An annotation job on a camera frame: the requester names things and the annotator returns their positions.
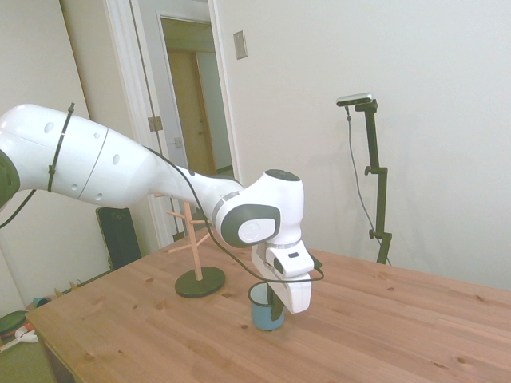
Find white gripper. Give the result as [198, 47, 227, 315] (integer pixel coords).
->
[251, 244, 313, 322]

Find blue enamel mug black rim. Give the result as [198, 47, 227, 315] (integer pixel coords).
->
[247, 282, 287, 332]

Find wooden mug tree black base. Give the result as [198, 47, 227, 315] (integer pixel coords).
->
[154, 193, 227, 299]

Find black flat panel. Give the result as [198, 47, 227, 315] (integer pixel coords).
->
[95, 206, 144, 272]

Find brown wooden hallway door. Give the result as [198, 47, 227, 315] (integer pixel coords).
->
[166, 49, 217, 176]

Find white plastic toy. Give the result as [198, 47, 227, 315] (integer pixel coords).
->
[0, 328, 40, 352]

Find white open door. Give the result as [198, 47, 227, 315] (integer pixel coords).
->
[129, 0, 191, 248]

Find green plate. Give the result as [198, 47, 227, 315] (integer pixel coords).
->
[0, 310, 29, 335]

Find black zip tie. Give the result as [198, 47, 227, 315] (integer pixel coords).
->
[46, 101, 77, 194]

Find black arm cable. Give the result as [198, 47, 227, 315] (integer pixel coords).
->
[0, 146, 325, 285]

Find black camera stand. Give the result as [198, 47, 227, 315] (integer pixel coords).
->
[352, 99, 394, 267]

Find silver exterior camera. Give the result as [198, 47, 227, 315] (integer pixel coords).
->
[335, 92, 377, 109]

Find grey wall switch plate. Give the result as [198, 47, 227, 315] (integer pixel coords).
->
[232, 30, 249, 61]

